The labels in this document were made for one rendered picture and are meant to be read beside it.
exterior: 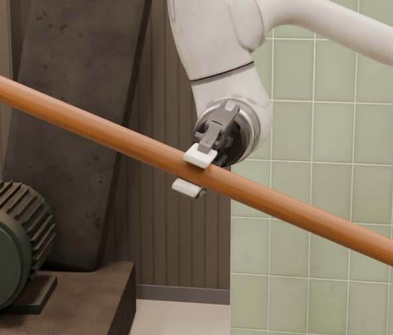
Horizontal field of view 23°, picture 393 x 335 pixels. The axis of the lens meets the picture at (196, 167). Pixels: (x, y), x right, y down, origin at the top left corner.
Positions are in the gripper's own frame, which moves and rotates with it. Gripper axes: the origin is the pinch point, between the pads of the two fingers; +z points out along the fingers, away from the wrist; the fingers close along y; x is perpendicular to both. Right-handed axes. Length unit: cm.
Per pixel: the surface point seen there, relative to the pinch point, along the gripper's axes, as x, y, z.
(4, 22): 155, 73, -356
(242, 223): -4, 45, -121
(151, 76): 76, 74, -369
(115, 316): 38, 159, -275
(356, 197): -27, 27, -121
